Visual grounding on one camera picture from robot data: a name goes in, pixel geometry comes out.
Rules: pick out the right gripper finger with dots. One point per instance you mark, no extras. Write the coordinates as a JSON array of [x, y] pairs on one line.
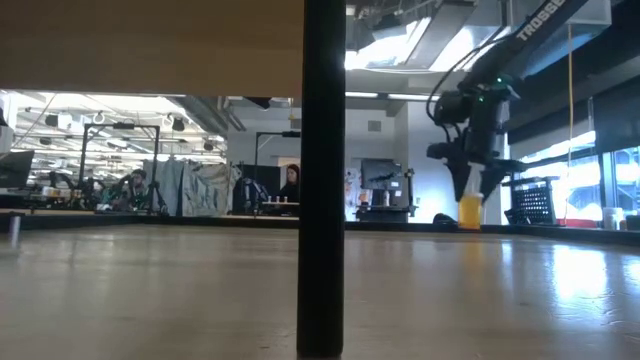
[[492, 182], [457, 180]]

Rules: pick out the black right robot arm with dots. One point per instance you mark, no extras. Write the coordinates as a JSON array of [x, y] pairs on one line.
[[530, 35]]

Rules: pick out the black background robot arm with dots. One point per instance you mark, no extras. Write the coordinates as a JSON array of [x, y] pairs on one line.
[[90, 192]]

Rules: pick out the black shelf divider panel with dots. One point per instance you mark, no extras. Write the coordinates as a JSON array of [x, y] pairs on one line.
[[321, 180]]

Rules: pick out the wooden tray with bottles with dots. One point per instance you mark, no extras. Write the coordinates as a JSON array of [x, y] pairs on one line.
[[281, 202]]

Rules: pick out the wooden shelf board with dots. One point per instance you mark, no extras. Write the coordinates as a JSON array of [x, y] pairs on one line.
[[150, 45]]

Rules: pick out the black dome-shaped object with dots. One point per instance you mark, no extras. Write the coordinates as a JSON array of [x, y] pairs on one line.
[[444, 219]]

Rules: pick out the black background stand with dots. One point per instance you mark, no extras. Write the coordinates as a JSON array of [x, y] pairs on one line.
[[411, 192]]

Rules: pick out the black perforated crate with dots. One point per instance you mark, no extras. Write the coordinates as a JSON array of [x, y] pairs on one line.
[[537, 205]]

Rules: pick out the black monitor on stand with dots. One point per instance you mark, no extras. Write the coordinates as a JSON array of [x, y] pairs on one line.
[[382, 175]]

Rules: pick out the black partition panel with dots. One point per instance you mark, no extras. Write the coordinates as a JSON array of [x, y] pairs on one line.
[[265, 180]]

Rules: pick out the black cart base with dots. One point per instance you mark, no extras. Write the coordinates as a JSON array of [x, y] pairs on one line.
[[385, 214]]

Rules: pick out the black ceiling spotlight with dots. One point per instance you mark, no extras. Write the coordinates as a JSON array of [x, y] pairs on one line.
[[178, 124]]

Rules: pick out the person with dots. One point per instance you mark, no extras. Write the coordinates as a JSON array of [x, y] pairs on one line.
[[137, 187], [291, 182]]

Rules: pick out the red flat box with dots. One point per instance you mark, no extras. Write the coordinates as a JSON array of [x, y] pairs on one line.
[[577, 223]]

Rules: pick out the fluorescent light tube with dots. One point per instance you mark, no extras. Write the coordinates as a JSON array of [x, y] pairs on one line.
[[395, 95]]

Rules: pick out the grey hanging cover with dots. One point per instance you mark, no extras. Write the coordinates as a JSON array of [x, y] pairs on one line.
[[205, 190]]

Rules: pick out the white cup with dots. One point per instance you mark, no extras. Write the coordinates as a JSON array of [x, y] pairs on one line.
[[612, 219]]

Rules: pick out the black container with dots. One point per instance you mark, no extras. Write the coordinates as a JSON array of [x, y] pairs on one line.
[[634, 223]]

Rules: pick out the black computer monitor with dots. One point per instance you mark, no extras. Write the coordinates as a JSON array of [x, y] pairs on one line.
[[15, 170]]

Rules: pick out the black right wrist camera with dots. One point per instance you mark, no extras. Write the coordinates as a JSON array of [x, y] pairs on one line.
[[450, 107]]

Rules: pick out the grey wall vent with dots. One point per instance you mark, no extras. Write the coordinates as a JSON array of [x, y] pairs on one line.
[[295, 123], [374, 126]]

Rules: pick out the black background gantry frame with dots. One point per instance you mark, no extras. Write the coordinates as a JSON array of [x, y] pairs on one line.
[[257, 150], [156, 150]]

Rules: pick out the black aluminium table frame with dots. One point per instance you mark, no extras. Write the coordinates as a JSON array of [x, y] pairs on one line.
[[575, 233]]

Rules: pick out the small grey metal post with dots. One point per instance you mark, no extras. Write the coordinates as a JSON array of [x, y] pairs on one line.
[[15, 230]]

